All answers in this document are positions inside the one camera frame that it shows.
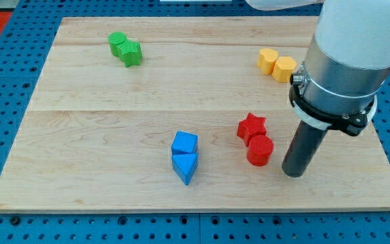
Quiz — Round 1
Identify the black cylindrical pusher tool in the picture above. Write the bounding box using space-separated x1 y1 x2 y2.
282 121 327 178

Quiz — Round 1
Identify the red star block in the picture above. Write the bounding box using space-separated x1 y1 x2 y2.
236 113 267 147

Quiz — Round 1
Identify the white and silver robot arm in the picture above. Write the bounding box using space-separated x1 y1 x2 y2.
282 0 390 178

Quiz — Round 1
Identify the green star block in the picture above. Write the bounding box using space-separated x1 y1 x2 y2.
116 40 142 68

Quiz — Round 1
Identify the red cylinder block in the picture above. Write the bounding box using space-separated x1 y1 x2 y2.
246 135 274 167

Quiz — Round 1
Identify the yellow hexagon block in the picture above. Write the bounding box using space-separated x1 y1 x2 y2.
272 56 297 83

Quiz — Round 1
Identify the yellow heart block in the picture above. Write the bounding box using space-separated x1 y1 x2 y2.
257 48 279 75

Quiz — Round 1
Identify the light wooden board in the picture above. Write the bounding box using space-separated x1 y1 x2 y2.
0 16 390 214

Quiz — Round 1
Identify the blue cube block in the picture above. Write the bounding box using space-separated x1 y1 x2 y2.
171 131 198 155

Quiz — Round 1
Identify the blue triangle block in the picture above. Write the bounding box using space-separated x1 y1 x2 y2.
171 153 198 185

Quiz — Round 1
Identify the green cylinder block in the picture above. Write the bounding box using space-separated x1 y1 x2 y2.
108 32 127 57

